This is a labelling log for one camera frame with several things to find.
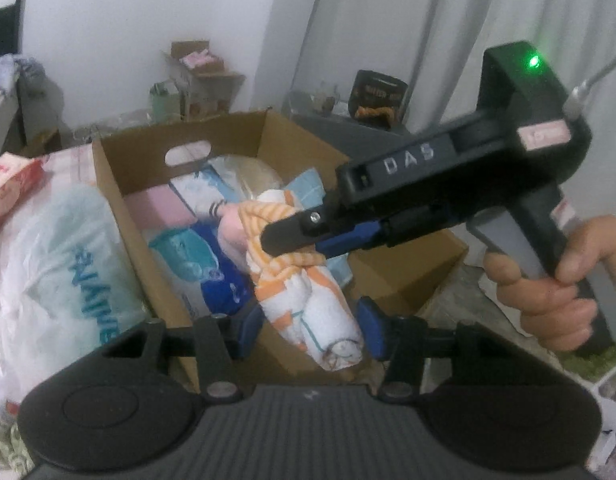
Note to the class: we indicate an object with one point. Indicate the pink soft packet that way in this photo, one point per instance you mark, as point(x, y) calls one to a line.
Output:
point(158, 207)

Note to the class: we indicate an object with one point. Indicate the dark blue tissue packet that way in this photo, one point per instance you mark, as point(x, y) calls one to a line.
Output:
point(223, 290)

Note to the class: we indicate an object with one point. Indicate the green plastic bottle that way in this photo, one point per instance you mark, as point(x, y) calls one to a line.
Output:
point(164, 102)

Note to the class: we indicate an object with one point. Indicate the white curtain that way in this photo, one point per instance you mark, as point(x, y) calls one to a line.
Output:
point(437, 30)

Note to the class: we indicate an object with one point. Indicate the person's right hand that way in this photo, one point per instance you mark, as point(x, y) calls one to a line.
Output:
point(552, 305)

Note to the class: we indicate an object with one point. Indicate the open cardboard box with pink items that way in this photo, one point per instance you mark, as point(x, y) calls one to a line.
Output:
point(208, 80)

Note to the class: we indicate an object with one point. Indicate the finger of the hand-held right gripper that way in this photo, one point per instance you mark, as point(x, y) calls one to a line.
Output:
point(293, 235)
point(345, 240)

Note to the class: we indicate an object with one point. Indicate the large cardboard box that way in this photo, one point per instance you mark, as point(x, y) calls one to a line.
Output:
point(138, 170)

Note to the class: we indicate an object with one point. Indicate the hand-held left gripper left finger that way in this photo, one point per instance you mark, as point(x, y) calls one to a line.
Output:
point(250, 329)

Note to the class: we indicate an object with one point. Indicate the pile of purple clothes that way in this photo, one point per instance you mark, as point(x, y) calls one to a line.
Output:
point(13, 67)

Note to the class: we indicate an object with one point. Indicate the white blue tissue packet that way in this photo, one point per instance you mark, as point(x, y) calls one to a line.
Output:
point(208, 187)

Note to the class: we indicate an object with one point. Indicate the pink wet wipes packet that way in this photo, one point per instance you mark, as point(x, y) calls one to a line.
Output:
point(10, 187)

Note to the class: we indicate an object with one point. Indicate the white plastic bag teal print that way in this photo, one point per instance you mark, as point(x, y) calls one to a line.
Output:
point(63, 290)

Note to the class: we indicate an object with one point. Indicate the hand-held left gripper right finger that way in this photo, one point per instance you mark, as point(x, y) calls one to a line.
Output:
point(370, 331)

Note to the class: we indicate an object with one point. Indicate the pink soft toy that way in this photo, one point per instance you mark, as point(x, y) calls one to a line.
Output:
point(230, 227)

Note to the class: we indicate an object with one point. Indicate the black bag with orange print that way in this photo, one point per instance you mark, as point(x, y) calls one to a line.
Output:
point(377, 97)

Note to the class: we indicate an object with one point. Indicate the teal white tissue packet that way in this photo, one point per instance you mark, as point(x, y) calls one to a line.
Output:
point(188, 255)

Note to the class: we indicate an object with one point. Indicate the orange striped white towel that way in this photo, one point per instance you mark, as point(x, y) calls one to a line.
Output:
point(308, 305)

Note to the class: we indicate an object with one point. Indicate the dark headboard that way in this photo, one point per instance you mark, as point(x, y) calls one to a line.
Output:
point(8, 25)

